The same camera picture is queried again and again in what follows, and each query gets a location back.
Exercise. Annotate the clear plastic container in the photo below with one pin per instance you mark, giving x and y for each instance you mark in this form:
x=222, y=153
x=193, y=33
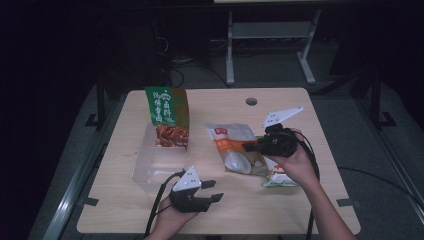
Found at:
x=160, y=163

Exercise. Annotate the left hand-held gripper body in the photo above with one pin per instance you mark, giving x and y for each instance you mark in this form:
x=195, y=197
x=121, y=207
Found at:
x=190, y=198

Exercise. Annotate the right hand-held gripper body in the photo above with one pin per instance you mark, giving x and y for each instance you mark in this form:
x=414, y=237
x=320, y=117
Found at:
x=280, y=141

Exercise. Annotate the white metal desk frame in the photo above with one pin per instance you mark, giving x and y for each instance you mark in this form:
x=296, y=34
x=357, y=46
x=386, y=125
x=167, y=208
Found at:
x=230, y=50

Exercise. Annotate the black metal stand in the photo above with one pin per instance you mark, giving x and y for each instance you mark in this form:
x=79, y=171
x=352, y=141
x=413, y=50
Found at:
x=100, y=103
x=376, y=103

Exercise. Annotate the black tape piece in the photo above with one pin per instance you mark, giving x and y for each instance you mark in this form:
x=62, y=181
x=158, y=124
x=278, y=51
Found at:
x=346, y=202
x=91, y=201

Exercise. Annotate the green seasoning packet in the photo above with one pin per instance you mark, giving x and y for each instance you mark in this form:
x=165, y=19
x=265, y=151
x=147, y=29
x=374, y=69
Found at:
x=166, y=113

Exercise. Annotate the white and green packet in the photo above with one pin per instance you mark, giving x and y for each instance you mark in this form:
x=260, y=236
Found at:
x=281, y=178

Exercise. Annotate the grey metal rail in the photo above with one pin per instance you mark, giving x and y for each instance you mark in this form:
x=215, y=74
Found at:
x=71, y=196

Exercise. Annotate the person's right hand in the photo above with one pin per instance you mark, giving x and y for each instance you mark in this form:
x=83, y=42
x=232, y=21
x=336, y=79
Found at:
x=300, y=166

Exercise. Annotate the person's left hand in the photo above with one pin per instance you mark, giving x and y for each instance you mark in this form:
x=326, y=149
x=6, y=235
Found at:
x=173, y=221

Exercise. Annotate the white and orange packet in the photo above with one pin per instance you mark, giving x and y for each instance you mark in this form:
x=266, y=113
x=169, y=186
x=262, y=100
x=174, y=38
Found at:
x=233, y=146

